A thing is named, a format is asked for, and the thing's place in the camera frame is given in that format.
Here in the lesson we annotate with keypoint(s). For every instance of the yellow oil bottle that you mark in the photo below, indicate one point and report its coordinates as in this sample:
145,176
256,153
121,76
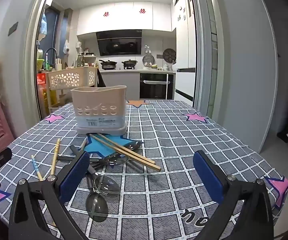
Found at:
45,97

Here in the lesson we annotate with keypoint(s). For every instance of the black range hood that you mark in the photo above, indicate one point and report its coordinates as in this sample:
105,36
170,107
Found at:
119,42

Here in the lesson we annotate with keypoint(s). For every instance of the green plastic basket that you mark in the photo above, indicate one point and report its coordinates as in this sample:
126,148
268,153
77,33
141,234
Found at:
40,63

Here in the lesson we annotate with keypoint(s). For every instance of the black wok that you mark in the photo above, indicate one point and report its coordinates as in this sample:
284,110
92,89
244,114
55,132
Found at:
108,64

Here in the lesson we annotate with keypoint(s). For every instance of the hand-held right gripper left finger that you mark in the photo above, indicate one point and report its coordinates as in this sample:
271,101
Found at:
74,177

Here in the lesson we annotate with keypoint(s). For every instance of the round metal rack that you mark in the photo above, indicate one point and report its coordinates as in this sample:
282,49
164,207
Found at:
148,60

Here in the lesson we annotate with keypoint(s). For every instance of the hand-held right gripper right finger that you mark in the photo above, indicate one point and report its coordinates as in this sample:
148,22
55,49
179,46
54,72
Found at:
209,177

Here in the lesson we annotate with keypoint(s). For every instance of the black built-in oven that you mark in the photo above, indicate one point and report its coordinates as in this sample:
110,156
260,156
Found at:
156,86

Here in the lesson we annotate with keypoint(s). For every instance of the black cloth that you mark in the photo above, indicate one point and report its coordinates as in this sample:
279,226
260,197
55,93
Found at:
100,78

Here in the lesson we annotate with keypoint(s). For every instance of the black kitchen faucet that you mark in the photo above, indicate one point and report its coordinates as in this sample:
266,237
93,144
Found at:
49,51

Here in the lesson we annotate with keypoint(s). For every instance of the light wooden chopstick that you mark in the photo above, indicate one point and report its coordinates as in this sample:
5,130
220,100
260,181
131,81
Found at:
55,156

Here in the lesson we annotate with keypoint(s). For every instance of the white upper cabinets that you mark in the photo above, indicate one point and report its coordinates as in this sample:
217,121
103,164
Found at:
124,17

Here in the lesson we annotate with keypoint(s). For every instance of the dark wall switch panel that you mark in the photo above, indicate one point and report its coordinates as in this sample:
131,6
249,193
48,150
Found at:
13,29

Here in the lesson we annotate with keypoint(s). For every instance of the white plastic bag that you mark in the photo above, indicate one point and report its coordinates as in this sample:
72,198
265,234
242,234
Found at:
65,47

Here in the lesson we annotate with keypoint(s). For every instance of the beige plastic basket cart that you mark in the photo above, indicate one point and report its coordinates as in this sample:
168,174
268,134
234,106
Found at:
69,78

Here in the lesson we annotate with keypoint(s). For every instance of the checked star tablecloth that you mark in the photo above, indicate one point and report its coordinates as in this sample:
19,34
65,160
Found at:
171,142

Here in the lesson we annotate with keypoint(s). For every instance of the beige plastic utensil holder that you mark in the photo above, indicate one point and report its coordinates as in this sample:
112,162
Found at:
99,97

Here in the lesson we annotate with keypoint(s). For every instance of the round dimpled pan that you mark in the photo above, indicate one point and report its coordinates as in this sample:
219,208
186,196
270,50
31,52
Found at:
169,55

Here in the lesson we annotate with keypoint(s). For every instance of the blue patterned chopstick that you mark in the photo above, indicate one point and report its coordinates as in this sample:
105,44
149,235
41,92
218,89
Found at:
36,167

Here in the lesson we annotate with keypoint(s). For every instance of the white refrigerator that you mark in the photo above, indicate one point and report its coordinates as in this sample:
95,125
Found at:
184,42

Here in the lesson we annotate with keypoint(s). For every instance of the dark cooking pot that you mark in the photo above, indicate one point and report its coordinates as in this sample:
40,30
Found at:
129,63

